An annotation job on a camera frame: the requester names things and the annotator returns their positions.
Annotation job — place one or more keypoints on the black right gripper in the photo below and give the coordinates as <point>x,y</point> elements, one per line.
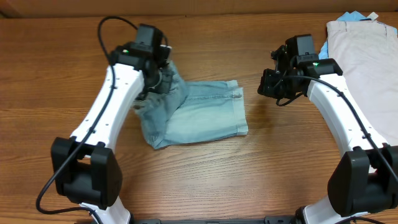
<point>268,83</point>

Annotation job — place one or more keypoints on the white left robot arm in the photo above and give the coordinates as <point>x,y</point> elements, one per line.
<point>85,167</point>

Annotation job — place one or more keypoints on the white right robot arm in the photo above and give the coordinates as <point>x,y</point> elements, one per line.
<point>365,179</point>

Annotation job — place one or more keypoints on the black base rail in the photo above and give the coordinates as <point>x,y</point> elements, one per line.
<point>211,221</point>

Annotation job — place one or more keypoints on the beige folded trousers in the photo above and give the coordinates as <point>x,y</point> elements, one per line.
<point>372,81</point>

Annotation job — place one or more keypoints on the light blue garment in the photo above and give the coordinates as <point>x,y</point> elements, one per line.
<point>355,34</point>

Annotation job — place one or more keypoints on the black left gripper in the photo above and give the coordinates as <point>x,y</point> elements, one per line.
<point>165,78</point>

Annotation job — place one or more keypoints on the light blue denim shorts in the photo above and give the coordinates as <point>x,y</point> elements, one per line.
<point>191,111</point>

